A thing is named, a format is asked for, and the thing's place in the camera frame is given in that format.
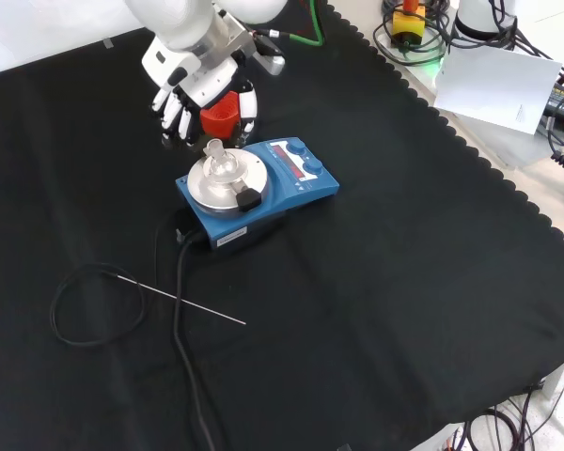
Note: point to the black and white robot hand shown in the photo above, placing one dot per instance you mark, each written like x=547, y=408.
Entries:
x=207, y=82

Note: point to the clear glass round-bottom flask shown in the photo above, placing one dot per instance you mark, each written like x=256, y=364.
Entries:
x=221, y=166

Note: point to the heater with blue base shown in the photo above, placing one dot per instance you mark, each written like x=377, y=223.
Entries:
x=291, y=192

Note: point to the yellow stop button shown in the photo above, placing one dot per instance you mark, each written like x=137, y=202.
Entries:
x=408, y=23

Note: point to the thin steel temperature probe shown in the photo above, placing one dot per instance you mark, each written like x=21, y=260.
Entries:
x=183, y=300

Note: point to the black bench cloth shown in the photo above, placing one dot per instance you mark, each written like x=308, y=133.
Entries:
x=357, y=282

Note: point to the white paper sheet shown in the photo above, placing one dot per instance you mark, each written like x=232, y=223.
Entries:
x=493, y=89

